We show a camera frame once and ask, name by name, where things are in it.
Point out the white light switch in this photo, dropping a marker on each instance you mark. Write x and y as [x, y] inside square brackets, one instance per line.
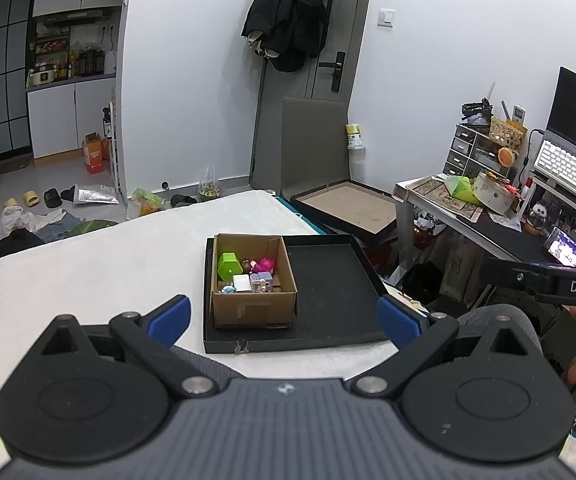
[386, 18]

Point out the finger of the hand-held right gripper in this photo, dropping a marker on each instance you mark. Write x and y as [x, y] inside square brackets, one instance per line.
[517, 272]

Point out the white rack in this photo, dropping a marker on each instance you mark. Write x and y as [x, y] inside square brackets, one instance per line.
[114, 150]

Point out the white keyboard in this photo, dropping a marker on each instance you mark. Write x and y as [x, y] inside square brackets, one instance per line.
[567, 170]

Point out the brown cardboard box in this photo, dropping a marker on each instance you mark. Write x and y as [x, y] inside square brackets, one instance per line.
[253, 310]

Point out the panda figurine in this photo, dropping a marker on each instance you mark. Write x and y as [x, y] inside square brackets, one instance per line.
[537, 215]

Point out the white rice cooker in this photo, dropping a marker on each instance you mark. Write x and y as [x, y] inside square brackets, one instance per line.
[43, 76]

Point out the yellow slipper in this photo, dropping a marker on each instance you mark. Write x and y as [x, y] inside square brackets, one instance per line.
[31, 198]
[11, 203]

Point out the black spray bottle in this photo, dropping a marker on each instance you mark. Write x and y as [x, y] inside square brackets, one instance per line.
[107, 122]

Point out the grey board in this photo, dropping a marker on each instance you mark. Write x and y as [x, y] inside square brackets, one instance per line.
[313, 145]

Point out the orange round toy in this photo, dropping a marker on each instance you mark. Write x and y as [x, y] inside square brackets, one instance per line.
[505, 156]

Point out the green toy house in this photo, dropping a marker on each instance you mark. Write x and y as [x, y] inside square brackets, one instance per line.
[228, 266]

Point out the lit phone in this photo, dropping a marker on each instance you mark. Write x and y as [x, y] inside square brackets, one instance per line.
[570, 250]

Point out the pile of clothes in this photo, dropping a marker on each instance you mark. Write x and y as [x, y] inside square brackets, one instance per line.
[43, 225]

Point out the white round tin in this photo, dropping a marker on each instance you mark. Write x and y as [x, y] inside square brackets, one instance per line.
[495, 197]

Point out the clear plastic bag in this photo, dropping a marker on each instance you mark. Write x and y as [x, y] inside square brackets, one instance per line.
[210, 187]

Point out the black-framed glass door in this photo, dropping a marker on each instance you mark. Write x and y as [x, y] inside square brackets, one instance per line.
[5, 75]

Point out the green snack bag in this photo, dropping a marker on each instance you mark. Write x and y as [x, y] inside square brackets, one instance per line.
[145, 202]

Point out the wicker basket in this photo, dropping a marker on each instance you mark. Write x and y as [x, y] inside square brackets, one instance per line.
[507, 135]

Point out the black coat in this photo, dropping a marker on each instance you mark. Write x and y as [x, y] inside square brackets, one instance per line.
[288, 10]

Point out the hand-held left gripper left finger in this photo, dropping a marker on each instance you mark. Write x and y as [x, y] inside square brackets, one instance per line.
[170, 320]

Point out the black slipper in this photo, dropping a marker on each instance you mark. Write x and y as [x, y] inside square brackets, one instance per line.
[68, 193]
[53, 198]

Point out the small brown-haired doll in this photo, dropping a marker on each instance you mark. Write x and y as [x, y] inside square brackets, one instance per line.
[247, 265]

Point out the pink bear toy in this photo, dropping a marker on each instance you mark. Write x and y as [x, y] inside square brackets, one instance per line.
[265, 264]

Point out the orange cardboard box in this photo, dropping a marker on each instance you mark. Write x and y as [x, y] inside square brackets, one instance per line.
[93, 155]

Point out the white remote control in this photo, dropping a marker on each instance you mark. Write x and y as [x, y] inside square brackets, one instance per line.
[519, 114]

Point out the black shoes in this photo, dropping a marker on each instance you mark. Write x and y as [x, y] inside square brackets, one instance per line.
[183, 201]

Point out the black tray with brown bottom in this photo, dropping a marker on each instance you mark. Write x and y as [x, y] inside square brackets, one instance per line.
[347, 207]

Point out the grey door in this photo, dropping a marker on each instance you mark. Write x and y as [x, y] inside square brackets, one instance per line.
[268, 125]

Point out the grey drawer organizer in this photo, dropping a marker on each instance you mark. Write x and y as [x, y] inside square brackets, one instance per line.
[467, 150]

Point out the white charger plug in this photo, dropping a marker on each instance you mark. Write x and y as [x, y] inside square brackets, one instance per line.
[242, 282]

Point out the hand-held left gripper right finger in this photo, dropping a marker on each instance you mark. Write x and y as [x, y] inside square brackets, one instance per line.
[397, 321]

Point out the white-framed desk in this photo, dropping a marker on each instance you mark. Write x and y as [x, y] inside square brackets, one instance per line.
[502, 240]

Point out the brown puzzle board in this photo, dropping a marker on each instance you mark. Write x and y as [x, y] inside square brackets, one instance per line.
[432, 192]

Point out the silver foil bag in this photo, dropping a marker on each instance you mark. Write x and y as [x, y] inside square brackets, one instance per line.
[95, 194]

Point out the white floor cabinet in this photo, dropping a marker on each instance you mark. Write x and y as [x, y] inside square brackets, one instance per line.
[68, 120]

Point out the purple toy sofa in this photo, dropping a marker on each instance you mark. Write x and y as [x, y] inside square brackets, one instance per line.
[263, 280]

